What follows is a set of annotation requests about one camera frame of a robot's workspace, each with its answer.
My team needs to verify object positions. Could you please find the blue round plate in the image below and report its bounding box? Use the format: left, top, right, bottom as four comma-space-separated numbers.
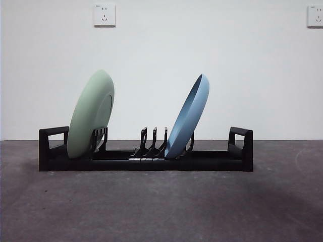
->
164, 73, 210, 159

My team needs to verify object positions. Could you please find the white wall socket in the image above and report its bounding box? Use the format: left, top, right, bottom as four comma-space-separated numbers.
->
307, 5, 323, 28
94, 4, 117, 27

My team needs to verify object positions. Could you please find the green round plate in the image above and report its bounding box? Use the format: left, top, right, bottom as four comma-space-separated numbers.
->
67, 69, 116, 159

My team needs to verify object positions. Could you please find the black plate rack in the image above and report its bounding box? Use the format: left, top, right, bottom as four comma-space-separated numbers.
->
39, 126, 254, 172

